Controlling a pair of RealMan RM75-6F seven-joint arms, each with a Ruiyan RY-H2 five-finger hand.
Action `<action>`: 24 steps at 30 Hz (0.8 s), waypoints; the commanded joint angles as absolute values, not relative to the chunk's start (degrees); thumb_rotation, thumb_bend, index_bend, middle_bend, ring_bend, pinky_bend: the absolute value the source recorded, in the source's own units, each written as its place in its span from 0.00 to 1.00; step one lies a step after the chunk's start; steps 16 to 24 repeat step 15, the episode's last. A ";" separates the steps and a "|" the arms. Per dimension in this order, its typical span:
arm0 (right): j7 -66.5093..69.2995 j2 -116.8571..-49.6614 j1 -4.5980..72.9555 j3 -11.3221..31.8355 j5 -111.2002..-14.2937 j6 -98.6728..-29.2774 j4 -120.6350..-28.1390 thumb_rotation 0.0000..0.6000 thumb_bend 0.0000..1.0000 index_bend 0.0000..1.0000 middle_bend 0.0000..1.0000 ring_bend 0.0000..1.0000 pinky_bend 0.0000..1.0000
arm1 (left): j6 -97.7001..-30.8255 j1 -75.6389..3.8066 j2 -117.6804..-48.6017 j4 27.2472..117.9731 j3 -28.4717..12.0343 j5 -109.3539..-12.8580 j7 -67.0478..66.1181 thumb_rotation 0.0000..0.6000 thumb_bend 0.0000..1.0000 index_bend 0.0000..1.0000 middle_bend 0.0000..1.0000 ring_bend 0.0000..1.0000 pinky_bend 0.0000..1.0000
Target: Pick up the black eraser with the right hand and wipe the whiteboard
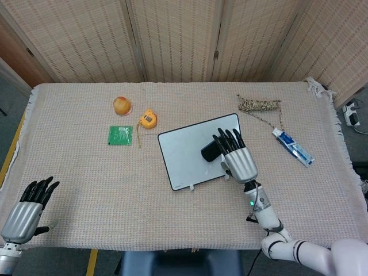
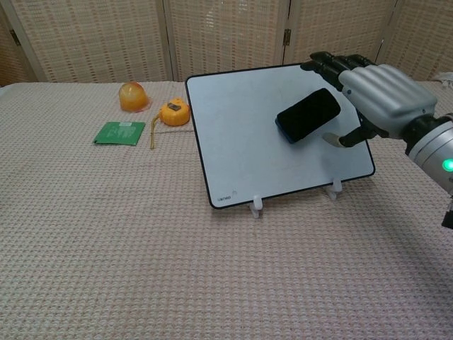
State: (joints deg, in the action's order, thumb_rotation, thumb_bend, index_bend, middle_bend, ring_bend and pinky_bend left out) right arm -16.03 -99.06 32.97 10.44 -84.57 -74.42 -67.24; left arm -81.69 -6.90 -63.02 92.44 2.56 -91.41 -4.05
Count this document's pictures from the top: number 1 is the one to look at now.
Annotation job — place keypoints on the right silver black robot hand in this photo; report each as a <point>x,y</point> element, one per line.
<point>240,162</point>

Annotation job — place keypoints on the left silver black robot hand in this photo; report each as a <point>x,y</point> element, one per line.
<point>23,218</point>

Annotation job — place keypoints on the black rectangular object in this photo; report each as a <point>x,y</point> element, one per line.
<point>208,152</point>

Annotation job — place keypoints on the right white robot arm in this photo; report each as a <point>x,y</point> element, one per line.
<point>267,215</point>

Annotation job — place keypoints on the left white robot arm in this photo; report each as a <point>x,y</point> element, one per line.
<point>8,256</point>

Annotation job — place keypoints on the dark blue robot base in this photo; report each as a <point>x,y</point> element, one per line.
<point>178,264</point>

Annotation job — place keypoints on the white tablet board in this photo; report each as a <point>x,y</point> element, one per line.
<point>184,155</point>

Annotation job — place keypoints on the white plastic board stand foot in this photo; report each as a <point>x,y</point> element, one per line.
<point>192,187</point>
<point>227,177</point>

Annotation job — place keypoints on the blue white toothpaste tube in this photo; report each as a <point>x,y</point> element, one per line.
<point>293,146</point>

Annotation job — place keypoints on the beige waffle tablecloth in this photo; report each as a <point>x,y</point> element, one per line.
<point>115,187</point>

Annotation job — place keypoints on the yellow tape measure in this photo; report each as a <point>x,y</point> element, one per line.
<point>149,119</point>

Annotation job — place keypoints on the white power strip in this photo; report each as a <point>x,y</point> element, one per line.
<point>352,113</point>

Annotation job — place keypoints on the green square packet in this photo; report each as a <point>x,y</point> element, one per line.
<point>120,135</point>

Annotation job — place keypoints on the peach fruit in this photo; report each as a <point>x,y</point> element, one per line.
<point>122,106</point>

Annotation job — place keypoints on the brown wooden door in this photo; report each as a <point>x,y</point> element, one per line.
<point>17,54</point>

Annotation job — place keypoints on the woven folding screen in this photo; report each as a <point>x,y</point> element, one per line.
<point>86,37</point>

